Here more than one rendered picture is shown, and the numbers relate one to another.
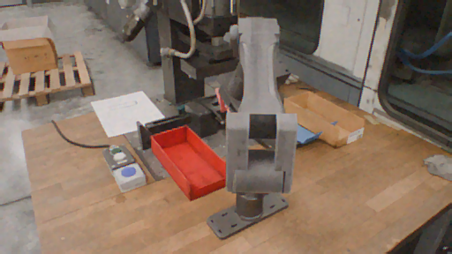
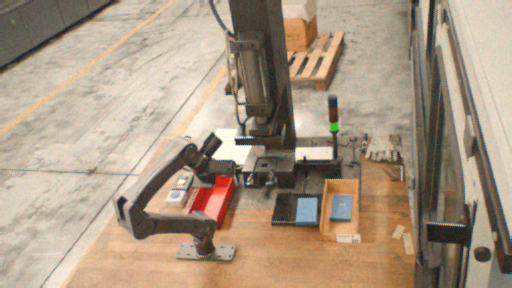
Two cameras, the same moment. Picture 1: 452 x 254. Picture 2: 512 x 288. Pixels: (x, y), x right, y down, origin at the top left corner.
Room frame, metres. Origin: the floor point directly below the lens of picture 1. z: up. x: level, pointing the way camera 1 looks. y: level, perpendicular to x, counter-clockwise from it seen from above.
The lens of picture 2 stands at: (-0.02, -1.07, 2.02)
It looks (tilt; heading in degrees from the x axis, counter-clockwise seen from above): 33 degrees down; 48
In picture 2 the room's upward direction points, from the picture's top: 9 degrees counter-clockwise
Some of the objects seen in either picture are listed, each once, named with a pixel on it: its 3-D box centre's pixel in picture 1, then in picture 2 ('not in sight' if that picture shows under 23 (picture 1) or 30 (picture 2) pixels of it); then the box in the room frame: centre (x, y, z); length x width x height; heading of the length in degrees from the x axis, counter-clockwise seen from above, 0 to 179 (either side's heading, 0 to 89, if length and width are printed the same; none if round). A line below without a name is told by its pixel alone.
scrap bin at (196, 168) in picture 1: (188, 159); (212, 201); (0.74, 0.11, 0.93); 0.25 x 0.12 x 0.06; 32
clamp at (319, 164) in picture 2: not in sight; (315, 166); (1.11, -0.11, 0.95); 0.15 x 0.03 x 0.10; 122
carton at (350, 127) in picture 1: (321, 118); (341, 209); (0.97, -0.33, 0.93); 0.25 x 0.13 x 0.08; 32
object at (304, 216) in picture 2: (297, 128); (306, 209); (0.90, -0.23, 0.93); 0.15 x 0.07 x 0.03; 35
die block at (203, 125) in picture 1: (218, 114); (270, 173); (0.99, 0.03, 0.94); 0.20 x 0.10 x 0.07; 122
